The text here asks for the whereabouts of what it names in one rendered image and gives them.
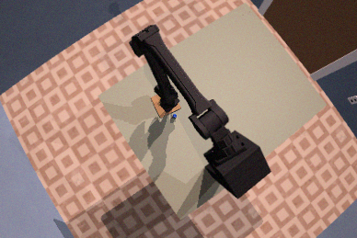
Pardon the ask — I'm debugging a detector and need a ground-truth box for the orange mat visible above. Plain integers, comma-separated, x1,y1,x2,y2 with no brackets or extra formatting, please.
151,95,181,118

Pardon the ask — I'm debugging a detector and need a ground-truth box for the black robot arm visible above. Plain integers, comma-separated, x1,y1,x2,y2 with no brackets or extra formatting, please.
129,24,248,165

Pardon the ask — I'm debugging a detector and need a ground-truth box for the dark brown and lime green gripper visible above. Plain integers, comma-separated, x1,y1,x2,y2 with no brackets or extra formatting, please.
160,98,179,113

